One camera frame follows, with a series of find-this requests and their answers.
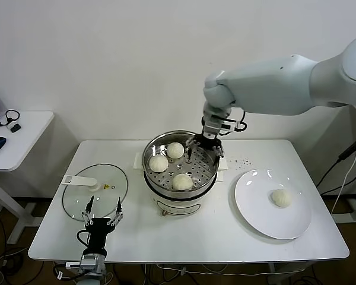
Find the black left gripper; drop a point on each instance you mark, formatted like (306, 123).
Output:
(98, 234)

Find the white side table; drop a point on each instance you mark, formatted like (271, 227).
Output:
(32, 127)

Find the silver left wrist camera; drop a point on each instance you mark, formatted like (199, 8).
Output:
(89, 262)

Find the white electric cooker pot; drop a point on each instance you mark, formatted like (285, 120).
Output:
(178, 206)

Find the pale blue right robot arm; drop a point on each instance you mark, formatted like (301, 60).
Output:
(270, 83)

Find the perforated steel steamer basket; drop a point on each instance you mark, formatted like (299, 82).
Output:
(203, 178)

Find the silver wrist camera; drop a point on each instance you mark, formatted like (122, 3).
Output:
(213, 128)
(89, 262)

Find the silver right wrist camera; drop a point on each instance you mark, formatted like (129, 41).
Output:
(213, 128)

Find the white round plate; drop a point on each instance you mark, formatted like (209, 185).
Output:
(296, 234)

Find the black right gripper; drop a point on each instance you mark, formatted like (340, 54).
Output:
(207, 142)

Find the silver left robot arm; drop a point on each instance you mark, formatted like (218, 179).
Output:
(93, 273)

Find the small black device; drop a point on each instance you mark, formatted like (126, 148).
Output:
(15, 128)

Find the white steamed baozi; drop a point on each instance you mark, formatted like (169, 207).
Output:
(158, 164)
(175, 150)
(282, 198)
(182, 181)

